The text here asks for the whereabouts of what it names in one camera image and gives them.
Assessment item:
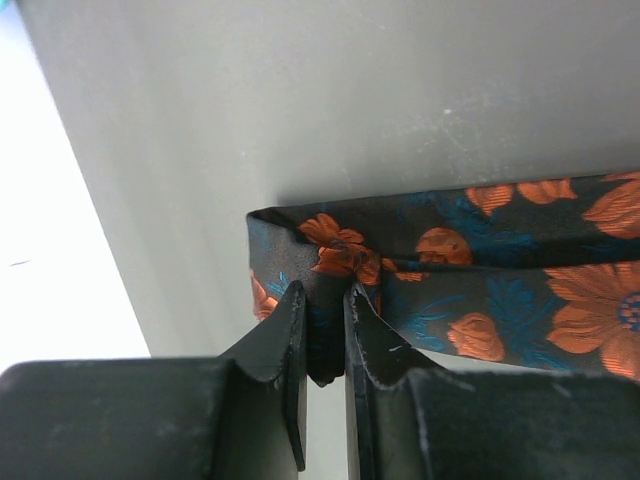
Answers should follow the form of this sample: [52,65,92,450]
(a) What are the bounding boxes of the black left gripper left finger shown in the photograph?
[214,281,307,479]

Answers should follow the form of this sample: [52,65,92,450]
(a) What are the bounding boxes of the dark orange floral tie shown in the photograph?
[246,172,639,386]

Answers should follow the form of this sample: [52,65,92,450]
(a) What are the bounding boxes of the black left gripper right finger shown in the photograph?
[343,283,440,479]

